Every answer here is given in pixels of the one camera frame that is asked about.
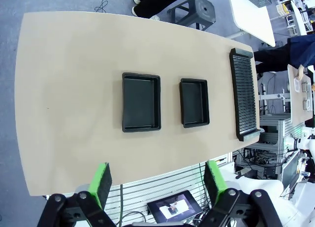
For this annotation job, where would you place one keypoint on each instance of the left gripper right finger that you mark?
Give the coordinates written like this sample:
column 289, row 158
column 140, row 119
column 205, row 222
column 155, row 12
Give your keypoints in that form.
column 214, row 180

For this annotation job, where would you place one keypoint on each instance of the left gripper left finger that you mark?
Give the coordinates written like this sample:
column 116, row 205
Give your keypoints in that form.
column 98, row 185

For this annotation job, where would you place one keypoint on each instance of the black ESD tray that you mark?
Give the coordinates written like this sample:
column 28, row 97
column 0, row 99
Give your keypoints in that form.
column 141, row 102
column 194, row 102

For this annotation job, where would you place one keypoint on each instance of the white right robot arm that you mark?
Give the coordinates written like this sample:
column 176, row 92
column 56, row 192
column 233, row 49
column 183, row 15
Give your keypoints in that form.
column 258, row 202

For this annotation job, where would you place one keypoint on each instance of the aluminium slatted base panel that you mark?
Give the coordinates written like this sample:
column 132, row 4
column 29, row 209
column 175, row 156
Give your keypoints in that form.
column 172, row 180

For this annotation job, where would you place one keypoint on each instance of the black tablet screen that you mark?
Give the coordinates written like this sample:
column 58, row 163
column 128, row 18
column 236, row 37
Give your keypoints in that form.
column 172, row 204

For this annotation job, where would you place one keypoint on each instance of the black slotted board rack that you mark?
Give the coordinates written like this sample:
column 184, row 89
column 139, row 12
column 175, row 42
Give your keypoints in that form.
column 243, row 94

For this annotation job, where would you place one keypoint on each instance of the beige neighbour table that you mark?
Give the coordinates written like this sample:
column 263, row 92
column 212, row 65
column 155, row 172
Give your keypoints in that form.
column 299, row 99

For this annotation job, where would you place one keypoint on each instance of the clear plastic container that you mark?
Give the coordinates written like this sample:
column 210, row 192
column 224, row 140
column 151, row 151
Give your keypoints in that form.
column 297, row 85
column 305, row 86
column 306, row 105

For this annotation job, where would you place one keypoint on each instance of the person in blue jacket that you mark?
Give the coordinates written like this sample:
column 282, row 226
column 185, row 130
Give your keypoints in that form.
column 297, row 49

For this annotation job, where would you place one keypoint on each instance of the white table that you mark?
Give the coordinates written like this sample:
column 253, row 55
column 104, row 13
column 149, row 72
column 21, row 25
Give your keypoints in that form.
column 253, row 17

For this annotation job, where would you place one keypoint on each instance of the grey metal stool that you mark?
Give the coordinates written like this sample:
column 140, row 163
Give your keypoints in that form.
column 194, row 9

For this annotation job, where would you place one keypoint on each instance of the person in grey jacket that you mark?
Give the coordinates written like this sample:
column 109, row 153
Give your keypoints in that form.
column 157, row 3

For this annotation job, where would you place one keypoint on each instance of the aluminium profile frame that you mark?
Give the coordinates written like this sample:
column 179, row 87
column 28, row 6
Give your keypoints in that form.
column 278, row 131

